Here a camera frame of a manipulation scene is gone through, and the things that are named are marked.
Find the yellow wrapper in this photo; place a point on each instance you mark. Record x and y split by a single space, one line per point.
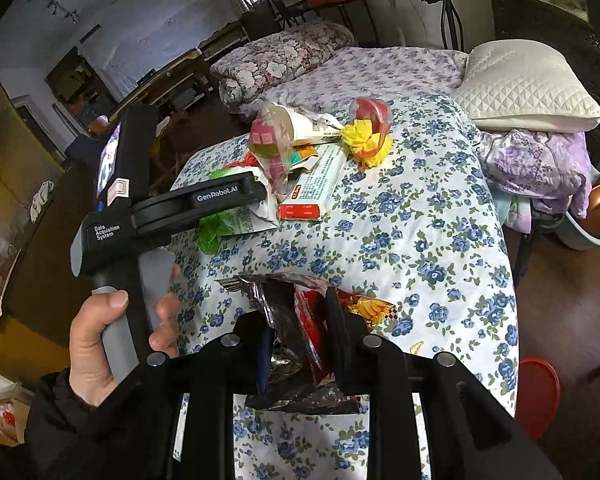
360 136

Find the white and red box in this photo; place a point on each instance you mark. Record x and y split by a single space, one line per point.
315 185

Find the green plastic bag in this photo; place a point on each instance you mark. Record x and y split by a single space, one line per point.
212 232

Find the black metal coat stand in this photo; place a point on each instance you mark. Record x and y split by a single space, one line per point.
451 20

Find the wooden table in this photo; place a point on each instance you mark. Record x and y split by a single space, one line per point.
170 70

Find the clear red printed wrapper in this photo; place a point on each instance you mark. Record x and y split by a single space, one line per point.
275 165

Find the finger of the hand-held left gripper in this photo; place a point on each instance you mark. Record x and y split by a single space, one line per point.
230 192

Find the white quilted pillow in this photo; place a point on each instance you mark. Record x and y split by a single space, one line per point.
525 85

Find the foil snack bag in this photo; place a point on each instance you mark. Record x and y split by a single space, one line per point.
290 320

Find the small orange packet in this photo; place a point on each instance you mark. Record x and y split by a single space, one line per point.
305 151

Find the red plastic basin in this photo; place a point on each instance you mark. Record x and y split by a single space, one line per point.
537 395

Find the pale blue basin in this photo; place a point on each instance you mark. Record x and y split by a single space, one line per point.
580 240

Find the purple floral bedsheet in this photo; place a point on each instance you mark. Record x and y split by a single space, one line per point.
380 70

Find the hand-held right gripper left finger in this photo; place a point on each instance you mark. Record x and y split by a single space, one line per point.
265 360

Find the dark blue chair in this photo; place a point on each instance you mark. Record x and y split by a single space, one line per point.
82 147

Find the wooden chair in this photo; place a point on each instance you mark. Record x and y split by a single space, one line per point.
172 127

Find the purple floral cloth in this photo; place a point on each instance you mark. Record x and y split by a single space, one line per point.
530 165

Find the rolled maroon floral quilt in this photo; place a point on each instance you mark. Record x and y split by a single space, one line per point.
275 60

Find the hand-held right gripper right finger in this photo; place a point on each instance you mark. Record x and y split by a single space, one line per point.
347 355

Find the person's left forearm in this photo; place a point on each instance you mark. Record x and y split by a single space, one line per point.
55 435

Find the blue floral blanket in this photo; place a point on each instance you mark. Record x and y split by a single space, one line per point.
405 240

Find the ceiling track light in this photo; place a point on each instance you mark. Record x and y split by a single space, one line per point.
55 7

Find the white cloth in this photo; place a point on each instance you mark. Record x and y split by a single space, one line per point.
41 200

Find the person's left hand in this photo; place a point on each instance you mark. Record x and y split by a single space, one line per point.
90 350

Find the white green printed wrapper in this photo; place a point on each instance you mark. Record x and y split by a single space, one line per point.
245 217

